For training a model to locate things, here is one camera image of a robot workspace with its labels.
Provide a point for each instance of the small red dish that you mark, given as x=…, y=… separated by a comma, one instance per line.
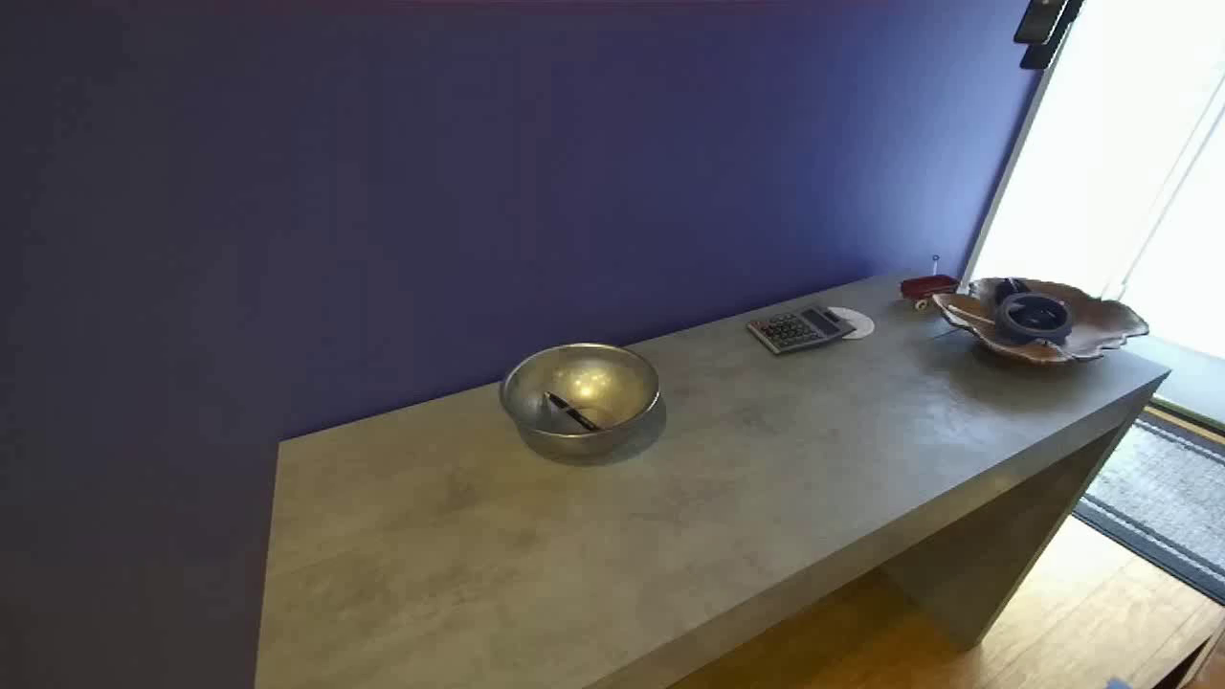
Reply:
x=926, y=290

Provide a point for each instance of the grey calculator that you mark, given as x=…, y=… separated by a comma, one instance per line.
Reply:
x=797, y=331

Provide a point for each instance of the white round coaster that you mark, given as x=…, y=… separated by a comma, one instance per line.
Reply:
x=860, y=320

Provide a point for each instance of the dark blue round dish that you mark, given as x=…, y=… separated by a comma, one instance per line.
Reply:
x=1030, y=316

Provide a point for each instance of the dark stick inside bowl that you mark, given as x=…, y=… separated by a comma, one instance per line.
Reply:
x=571, y=412

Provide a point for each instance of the grey concrete table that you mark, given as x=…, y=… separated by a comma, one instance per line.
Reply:
x=715, y=501

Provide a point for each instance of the grey floor mat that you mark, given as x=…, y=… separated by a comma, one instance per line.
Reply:
x=1155, y=491

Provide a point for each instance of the silver metal bowl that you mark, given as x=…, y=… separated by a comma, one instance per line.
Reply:
x=599, y=385

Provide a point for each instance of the wavy-edged metallic tray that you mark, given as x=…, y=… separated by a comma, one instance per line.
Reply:
x=1084, y=326

